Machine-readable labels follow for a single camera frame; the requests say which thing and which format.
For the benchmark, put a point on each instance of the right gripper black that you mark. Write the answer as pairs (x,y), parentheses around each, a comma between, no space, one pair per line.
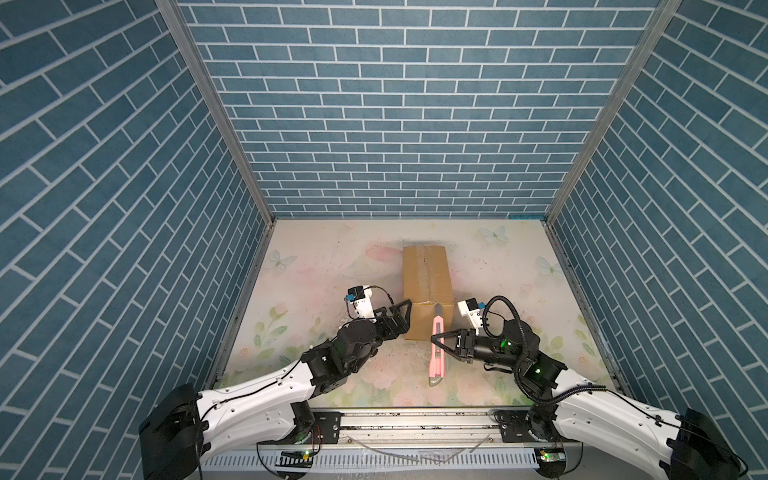
(467,344)

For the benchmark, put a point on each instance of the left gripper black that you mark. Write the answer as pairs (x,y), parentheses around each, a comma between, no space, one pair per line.
(400,325)

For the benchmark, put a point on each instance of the pink utility knife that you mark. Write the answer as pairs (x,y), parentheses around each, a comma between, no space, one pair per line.
(437,362)

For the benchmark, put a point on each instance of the brown cardboard express box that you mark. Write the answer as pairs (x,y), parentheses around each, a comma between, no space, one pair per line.
(427,284)

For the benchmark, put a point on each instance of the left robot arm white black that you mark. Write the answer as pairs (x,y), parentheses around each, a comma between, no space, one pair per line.
(188,426)

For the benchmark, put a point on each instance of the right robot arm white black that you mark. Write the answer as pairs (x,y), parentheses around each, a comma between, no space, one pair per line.
(568,406)

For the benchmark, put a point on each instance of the right controller board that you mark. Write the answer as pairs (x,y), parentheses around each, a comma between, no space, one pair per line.
(552,462)

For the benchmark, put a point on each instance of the controller board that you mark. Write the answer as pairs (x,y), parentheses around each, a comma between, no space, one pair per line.
(293,464)
(552,462)

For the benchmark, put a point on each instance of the left controller board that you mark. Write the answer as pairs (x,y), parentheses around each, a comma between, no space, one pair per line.
(293,464)

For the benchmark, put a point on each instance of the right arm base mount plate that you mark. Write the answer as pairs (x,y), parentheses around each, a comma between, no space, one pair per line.
(514,425)

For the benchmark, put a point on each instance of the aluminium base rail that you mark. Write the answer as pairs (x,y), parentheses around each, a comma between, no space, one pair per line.
(405,439)

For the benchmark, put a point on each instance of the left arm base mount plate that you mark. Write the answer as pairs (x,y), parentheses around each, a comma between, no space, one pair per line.
(320,427)

